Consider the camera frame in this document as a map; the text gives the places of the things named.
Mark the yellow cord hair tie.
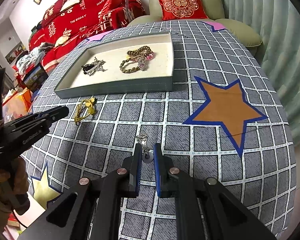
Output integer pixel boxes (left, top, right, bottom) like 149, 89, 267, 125
73, 96, 97, 126

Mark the silver star hair clip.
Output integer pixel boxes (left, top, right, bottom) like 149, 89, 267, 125
88, 60, 106, 76

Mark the pile of grey clothes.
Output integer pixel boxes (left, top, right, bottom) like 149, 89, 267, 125
16, 42, 55, 76

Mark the dark red sofa pillow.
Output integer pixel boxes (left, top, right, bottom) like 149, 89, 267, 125
41, 0, 67, 28

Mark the light green curtain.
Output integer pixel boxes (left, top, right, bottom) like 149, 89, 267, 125
222, 0, 300, 145

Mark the dark landscape picture box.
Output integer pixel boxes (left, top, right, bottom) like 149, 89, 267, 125
23, 63, 48, 93

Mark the grey checked tablecloth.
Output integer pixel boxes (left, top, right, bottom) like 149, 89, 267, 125
23, 21, 296, 236

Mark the brown braided hair tie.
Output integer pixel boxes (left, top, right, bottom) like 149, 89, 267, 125
119, 56, 141, 74

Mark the brown spiral hair tie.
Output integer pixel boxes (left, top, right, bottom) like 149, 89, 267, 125
126, 45, 151, 58

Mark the person's left hand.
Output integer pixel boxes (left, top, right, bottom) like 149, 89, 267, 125
0, 157, 30, 215

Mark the green recliner armchair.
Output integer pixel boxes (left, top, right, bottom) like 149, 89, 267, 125
128, 0, 262, 55

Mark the black hair clip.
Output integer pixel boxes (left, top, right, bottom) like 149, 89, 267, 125
82, 64, 95, 74

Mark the red blanket covered sofa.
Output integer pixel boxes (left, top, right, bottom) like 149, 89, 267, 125
12, 0, 147, 81

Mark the orange red gift bag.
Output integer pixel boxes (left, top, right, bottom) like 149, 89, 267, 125
2, 88, 32, 123

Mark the silver crystal hair clip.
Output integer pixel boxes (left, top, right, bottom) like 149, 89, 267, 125
136, 133, 154, 164

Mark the grey tray with cream lining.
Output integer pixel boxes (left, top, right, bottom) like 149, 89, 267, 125
54, 31, 174, 99

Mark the red embroidered cushion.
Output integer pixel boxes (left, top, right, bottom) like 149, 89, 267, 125
158, 0, 209, 21

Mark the silver crown hair clip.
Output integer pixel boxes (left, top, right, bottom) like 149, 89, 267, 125
84, 58, 106, 76

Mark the pink heart pendant clip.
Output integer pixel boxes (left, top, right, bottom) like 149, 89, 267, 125
137, 57, 147, 71

